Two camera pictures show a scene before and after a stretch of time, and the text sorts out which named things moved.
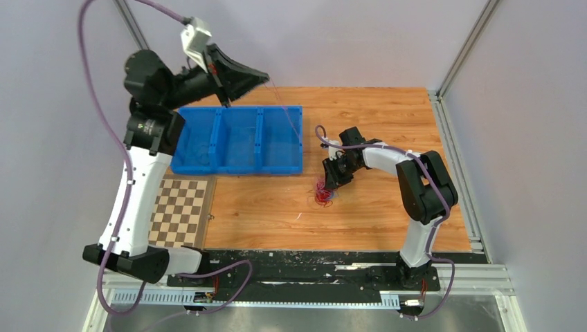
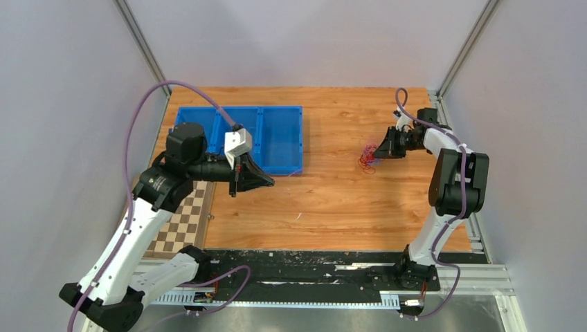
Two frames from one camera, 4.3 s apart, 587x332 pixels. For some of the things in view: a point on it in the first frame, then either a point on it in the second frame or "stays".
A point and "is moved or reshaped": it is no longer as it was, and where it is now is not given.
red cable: x=322 y=196 is moved or reshaped
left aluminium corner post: x=131 y=25 stays
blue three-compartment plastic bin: x=240 y=140 stays
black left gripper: x=228 y=78 to x=247 y=176
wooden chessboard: x=181 y=211 stays
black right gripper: x=333 y=179 to x=388 y=148
